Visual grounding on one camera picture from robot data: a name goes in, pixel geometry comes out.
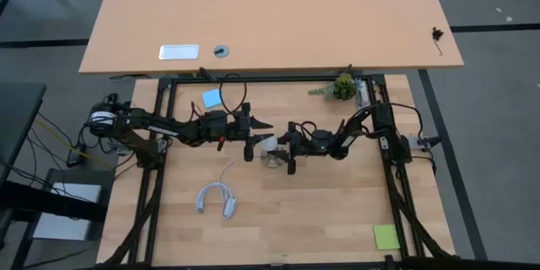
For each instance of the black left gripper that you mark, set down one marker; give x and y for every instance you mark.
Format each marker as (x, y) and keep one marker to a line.
(238, 128)

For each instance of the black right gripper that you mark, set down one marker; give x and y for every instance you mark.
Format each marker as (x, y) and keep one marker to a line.
(301, 141)

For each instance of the white lightbulb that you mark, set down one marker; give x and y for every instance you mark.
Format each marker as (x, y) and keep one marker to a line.
(269, 142)

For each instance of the brass lamp socket base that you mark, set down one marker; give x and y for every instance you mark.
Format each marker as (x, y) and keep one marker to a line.
(272, 159)

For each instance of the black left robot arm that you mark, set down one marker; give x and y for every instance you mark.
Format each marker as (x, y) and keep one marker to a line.
(160, 128)

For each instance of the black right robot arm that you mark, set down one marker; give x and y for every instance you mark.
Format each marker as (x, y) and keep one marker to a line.
(392, 122)

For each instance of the blue sticky note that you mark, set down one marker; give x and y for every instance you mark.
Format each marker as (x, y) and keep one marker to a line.
(211, 99)

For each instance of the potted green succulent plant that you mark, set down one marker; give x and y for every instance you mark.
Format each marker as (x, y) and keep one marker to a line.
(343, 86)

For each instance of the light wooden desk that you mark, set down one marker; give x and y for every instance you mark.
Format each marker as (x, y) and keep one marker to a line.
(270, 17)

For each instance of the green sticky note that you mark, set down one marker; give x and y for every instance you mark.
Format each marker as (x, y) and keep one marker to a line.
(386, 237)

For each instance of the grey metal box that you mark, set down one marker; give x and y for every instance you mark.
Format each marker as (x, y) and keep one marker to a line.
(422, 142)

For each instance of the black power strip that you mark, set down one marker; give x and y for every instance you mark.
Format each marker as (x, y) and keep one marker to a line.
(112, 98)

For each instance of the black power adapter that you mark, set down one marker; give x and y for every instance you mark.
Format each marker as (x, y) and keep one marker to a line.
(76, 157)

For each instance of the small dark red object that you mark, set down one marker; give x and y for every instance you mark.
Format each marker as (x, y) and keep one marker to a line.
(436, 34)

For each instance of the white box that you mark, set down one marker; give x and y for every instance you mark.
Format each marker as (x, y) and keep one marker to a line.
(63, 228)

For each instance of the black side table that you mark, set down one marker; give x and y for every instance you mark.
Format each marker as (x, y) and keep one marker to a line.
(17, 109)

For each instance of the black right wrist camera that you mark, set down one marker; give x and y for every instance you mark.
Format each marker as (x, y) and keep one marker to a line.
(291, 166)

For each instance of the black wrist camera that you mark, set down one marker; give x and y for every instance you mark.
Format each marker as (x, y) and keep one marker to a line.
(249, 152)
(291, 166)

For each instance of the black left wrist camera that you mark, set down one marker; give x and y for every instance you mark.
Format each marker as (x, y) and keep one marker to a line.
(249, 152)

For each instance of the black aluminium frame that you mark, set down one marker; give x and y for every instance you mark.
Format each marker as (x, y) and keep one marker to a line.
(295, 79)

